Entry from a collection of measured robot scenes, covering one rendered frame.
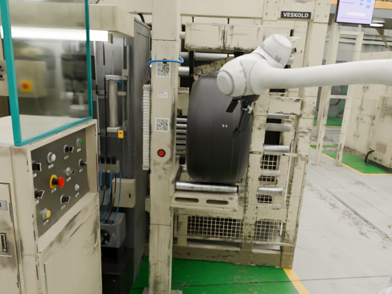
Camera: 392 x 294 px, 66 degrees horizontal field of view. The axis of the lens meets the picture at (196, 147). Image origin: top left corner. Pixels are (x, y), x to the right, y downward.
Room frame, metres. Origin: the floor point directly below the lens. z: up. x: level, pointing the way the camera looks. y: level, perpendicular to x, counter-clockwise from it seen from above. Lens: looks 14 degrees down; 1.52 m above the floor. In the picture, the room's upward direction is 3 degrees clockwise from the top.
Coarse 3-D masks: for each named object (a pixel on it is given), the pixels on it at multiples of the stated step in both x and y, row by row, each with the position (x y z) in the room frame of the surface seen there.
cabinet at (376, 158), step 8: (384, 96) 5.31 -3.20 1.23; (384, 104) 5.27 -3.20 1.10; (376, 112) 5.43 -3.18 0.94; (384, 112) 5.23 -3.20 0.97; (376, 120) 5.39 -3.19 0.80; (384, 120) 5.20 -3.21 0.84; (376, 128) 5.35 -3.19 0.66; (384, 128) 5.16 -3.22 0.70; (376, 136) 5.31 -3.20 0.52; (384, 136) 5.13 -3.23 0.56; (376, 144) 5.27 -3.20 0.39; (384, 144) 5.09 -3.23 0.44; (376, 152) 5.24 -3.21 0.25; (384, 152) 5.05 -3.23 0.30; (368, 160) 5.41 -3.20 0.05; (376, 160) 5.20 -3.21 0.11; (384, 160) 5.02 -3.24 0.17; (384, 168) 5.00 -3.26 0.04
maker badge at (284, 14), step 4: (284, 12) 2.15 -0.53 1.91; (288, 12) 2.15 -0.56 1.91; (292, 12) 2.15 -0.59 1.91; (296, 12) 2.15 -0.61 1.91; (300, 12) 2.15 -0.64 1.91; (304, 12) 2.15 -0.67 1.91; (308, 12) 2.15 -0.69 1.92; (280, 16) 2.16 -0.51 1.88; (284, 16) 2.15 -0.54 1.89; (288, 16) 2.15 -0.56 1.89; (292, 16) 2.15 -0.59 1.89; (296, 16) 2.15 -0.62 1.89; (300, 16) 2.15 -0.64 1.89; (304, 16) 2.15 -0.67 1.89; (308, 16) 2.14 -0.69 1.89
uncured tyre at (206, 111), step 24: (192, 96) 1.51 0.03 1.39; (216, 96) 1.47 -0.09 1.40; (192, 120) 1.43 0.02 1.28; (216, 120) 1.41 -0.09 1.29; (192, 144) 1.41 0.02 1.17; (216, 144) 1.39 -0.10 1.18; (240, 144) 1.39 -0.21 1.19; (192, 168) 1.45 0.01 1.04; (216, 168) 1.42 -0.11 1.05; (240, 168) 1.43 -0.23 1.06
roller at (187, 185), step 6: (180, 186) 1.54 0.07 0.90; (186, 186) 1.54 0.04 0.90; (192, 186) 1.53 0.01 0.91; (198, 186) 1.53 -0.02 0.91; (204, 186) 1.53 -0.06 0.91; (210, 186) 1.53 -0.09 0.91; (216, 186) 1.53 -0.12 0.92; (222, 186) 1.53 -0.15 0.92; (228, 186) 1.53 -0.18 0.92; (234, 186) 1.53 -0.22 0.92; (228, 192) 1.53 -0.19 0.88; (234, 192) 1.53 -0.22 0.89
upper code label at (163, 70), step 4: (156, 64) 1.62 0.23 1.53; (160, 64) 1.62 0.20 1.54; (164, 64) 1.62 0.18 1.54; (168, 64) 1.62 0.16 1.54; (156, 68) 1.62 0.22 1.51; (160, 68) 1.62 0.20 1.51; (164, 68) 1.62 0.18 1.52; (168, 68) 1.62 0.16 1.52; (156, 72) 1.62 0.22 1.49; (160, 72) 1.62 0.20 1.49; (164, 72) 1.62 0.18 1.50; (168, 72) 1.62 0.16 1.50; (160, 76) 1.62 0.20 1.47; (164, 76) 1.62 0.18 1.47; (168, 76) 1.62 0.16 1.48
